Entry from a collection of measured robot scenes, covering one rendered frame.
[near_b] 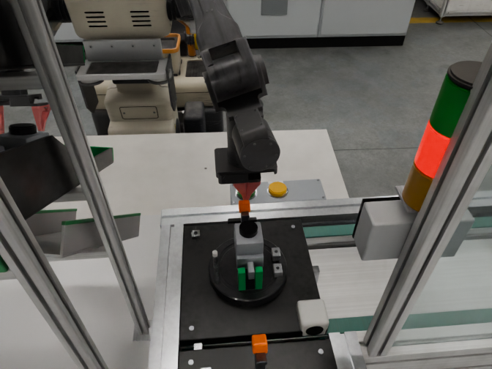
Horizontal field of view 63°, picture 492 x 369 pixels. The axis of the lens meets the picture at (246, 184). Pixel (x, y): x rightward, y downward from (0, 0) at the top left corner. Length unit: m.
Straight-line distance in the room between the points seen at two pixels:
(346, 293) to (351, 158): 1.83
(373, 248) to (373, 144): 2.23
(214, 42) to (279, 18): 3.14
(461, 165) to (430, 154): 0.04
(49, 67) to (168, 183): 0.69
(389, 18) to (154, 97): 2.88
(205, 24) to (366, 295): 0.55
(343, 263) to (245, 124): 0.41
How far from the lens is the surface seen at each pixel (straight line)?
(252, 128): 0.54
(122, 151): 1.22
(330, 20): 3.80
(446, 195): 0.43
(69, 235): 0.55
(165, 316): 0.73
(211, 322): 0.70
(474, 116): 0.39
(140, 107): 1.39
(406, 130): 2.93
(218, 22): 0.60
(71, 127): 0.47
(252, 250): 0.65
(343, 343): 0.71
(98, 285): 0.91
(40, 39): 0.43
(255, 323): 0.69
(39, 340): 0.89
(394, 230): 0.50
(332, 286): 0.81
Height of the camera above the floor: 1.58
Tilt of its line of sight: 43 degrees down
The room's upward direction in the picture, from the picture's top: straight up
